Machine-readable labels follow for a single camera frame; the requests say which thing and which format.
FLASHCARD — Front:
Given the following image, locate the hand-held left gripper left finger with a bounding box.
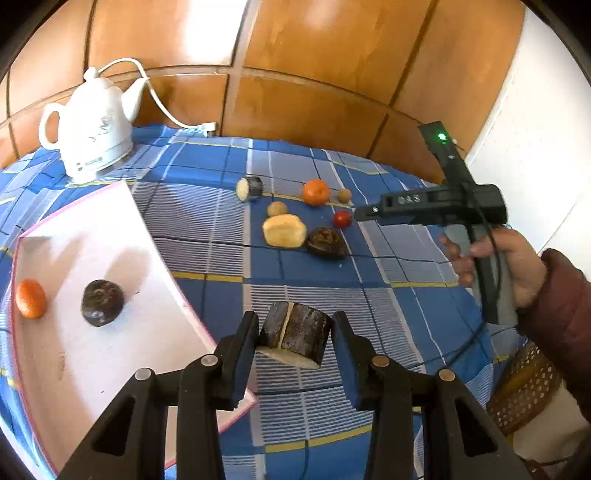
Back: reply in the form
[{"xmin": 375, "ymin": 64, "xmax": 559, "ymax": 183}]
[{"xmin": 58, "ymin": 311, "xmax": 260, "ymax": 480}]

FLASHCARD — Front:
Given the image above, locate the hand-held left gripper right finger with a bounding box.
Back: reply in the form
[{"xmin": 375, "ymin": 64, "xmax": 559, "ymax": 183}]
[{"xmin": 331, "ymin": 311, "xmax": 532, "ymax": 480}]

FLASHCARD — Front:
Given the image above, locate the white tray with pink edge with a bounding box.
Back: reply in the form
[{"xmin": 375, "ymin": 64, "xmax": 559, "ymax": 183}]
[{"xmin": 9, "ymin": 180, "xmax": 257, "ymax": 472}]

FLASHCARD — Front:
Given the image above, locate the person's right forearm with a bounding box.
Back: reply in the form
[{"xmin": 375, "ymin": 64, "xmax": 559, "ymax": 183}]
[{"xmin": 516, "ymin": 248, "xmax": 591, "ymax": 422}]

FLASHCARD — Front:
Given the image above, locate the person's right hand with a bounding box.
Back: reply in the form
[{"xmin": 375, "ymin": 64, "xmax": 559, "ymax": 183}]
[{"xmin": 438, "ymin": 227, "xmax": 549, "ymax": 311}]

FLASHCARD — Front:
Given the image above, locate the wrinkled dark passion fruit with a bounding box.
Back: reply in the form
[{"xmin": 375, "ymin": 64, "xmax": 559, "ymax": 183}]
[{"xmin": 307, "ymin": 227, "xmax": 348, "ymax": 260}]

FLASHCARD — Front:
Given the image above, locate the large tangerine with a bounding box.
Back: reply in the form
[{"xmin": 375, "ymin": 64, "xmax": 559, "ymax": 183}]
[{"xmin": 302, "ymin": 179, "xmax": 331, "ymax": 207}]

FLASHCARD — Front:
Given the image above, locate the yellow peeled fruit chunk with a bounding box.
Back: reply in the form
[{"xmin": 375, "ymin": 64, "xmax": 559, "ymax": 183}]
[{"xmin": 262, "ymin": 214, "xmax": 308, "ymax": 249}]

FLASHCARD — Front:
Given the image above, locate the blue checked cloth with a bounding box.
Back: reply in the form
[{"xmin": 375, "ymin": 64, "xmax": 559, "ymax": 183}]
[{"xmin": 0, "ymin": 122, "xmax": 532, "ymax": 480}]

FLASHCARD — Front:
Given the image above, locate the smooth dark passion fruit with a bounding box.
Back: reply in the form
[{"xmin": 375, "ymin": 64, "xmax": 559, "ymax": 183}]
[{"xmin": 81, "ymin": 280, "xmax": 126, "ymax": 328}]

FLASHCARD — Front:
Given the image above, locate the brown perforated basket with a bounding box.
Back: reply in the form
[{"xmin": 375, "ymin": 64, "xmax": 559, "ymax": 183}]
[{"xmin": 487, "ymin": 343, "xmax": 567, "ymax": 437}]

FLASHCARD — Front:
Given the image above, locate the small tangerine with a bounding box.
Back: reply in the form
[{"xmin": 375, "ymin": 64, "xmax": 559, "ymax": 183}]
[{"xmin": 15, "ymin": 279, "xmax": 48, "ymax": 319}]

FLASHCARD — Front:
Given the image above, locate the white ceramic electric kettle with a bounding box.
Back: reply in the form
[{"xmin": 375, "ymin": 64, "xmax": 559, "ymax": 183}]
[{"xmin": 39, "ymin": 67, "xmax": 144, "ymax": 184}]

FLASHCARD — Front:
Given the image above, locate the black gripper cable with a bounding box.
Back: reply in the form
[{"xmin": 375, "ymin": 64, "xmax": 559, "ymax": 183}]
[{"xmin": 471, "ymin": 203, "xmax": 525, "ymax": 333}]

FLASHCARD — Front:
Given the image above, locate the white power cable with plug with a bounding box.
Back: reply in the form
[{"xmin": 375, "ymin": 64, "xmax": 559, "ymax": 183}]
[{"xmin": 97, "ymin": 58, "xmax": 219, "ymax": 136}]

